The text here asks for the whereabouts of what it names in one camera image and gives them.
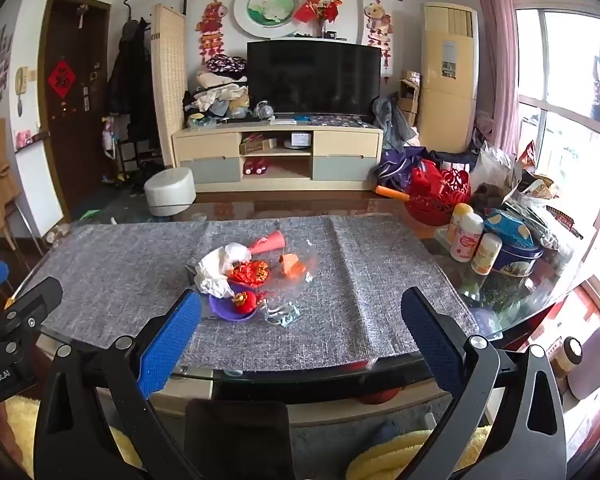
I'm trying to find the silver blister pack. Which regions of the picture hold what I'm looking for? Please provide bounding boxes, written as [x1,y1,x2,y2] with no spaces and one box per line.
[264,302,302,329]

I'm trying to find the red openwork basket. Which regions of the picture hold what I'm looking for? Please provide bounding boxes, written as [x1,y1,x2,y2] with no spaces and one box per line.
[405,160,472,226]

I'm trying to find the window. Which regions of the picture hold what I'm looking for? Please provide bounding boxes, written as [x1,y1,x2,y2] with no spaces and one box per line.
[507,0,600,241]

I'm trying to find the red diamond door paper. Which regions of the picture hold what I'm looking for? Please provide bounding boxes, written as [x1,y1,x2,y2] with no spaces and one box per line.
[47,60,77,91]

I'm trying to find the pile of clothes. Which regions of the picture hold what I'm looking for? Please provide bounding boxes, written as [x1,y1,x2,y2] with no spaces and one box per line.
[182,55,251,123]

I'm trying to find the brown lidded jar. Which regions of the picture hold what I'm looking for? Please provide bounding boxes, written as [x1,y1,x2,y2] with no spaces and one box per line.
[550,337,583,378]

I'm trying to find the dark hanging coats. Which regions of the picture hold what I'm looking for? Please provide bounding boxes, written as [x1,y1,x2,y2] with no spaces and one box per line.
[105,17,156,161]

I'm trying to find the pale yellow bottle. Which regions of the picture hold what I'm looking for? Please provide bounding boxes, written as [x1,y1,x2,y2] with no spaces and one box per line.
[447,202,473,243]

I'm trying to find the white bottle red label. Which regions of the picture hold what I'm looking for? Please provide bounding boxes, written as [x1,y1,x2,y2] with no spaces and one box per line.
[450,212,485,263]

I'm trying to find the white plastic bags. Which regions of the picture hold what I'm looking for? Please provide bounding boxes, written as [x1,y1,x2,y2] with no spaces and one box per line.
[472,142,521,201]

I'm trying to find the grey table mat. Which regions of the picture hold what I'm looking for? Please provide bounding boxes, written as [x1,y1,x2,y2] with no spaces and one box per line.
[27,215,481,376]

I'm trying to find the vase with red flags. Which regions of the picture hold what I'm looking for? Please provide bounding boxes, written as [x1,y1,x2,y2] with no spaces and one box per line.
[294,0,343,38]

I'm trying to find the white round stool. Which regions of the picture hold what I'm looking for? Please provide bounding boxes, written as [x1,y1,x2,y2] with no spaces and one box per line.
[144,169,197,217]

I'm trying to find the cream television cabinet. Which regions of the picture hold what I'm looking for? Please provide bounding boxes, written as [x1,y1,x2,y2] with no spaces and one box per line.
[172,122,385,193]

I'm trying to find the grey garment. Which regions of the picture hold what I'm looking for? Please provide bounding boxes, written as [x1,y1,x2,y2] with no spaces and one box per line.
[372,92,416,151]

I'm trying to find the pale purple jug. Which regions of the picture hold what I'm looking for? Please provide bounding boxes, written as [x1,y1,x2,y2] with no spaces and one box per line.
[567,320,600,401]

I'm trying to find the purple bags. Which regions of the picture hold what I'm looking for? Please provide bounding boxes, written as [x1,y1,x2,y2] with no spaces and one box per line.
[375,147,431,193]

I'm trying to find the child's scooter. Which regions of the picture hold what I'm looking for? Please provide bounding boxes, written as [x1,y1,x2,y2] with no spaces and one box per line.
[102,115,131,183]

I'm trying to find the orange carton piece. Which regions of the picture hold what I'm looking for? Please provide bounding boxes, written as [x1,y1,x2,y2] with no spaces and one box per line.
[279,254,308,277]

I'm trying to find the red crumpled wrapper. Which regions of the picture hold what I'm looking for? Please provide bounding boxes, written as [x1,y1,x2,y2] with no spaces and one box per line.
[227,260,273,288]

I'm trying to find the white crumpled wrapper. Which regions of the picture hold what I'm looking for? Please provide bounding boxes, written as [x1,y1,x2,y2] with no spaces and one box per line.
[199,242,252,302]

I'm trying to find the purple plastic bowl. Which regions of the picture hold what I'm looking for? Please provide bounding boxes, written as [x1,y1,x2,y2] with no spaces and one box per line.
[209,282,258,322]

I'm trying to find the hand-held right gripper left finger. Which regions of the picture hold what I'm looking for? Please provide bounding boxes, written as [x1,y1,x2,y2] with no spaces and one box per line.
[34,289,216,480]

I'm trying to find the blue round tin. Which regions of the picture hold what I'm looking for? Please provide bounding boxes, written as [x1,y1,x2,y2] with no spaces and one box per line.
[482,210,543,276]

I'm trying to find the red hanging wall ornament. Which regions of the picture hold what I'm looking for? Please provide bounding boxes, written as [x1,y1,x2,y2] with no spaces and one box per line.
[196,0,228,66]
[362,0,393,68]

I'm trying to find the cream standing air conditioner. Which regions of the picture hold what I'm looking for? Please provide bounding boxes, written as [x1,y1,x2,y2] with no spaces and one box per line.
[420,2,480,153]

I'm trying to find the small red gold pouch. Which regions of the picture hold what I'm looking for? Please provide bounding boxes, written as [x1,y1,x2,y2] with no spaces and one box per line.
[232,291,257,316]

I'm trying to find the cardboard boxes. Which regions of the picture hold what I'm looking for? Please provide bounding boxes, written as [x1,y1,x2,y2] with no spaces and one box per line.
[397,70,422,126]

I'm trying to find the round wall picture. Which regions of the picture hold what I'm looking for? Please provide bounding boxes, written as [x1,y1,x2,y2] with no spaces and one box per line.
[233,0,301,40]

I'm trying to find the rattan folding screen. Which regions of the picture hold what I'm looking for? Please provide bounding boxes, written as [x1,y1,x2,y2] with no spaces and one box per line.
[151,3,187,168]

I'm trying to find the white bottle yellow label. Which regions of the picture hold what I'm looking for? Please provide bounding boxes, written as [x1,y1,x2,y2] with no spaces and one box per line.
[471,232,503,275]

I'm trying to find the clear plastic film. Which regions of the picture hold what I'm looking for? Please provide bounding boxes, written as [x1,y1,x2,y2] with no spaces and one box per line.
[275,240,322,291]

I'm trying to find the brown door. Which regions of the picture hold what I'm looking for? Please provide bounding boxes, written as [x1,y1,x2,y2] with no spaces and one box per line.
[37,0,112,221]

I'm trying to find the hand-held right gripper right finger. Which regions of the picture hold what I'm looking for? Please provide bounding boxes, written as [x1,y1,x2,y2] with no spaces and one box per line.
[401,287,567,480]

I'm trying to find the pink curtain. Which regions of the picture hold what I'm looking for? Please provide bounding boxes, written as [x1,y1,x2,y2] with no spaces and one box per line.
[469,0,520,156]

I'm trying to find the black television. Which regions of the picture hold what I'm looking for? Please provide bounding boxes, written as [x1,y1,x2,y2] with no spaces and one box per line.
[246,40,382,122]

